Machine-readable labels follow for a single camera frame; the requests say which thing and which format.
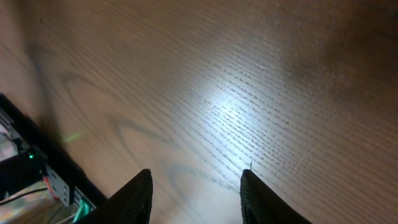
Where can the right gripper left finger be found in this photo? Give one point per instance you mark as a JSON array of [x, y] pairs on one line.
[[129, 205]]

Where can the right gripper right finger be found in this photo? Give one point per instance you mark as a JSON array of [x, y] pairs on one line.
[[261, 205]]

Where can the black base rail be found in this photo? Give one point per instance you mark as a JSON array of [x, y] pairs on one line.
[[32, 157]]

